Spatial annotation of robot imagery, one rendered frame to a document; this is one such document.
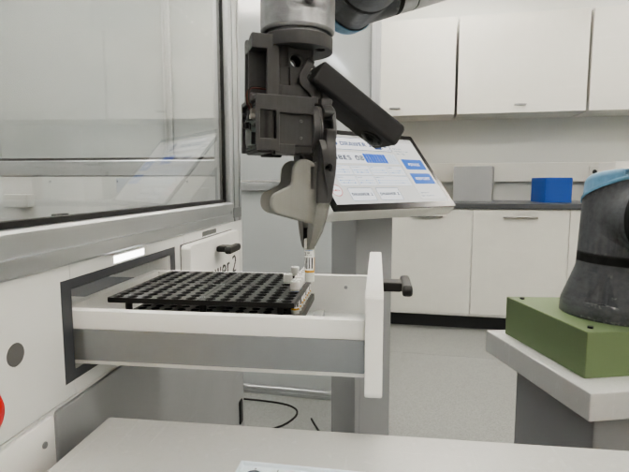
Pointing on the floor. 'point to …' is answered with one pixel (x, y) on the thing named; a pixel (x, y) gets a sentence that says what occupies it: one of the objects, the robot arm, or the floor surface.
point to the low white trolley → (312, 450)
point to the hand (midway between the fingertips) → (314, 236)
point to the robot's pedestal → (563, 401)
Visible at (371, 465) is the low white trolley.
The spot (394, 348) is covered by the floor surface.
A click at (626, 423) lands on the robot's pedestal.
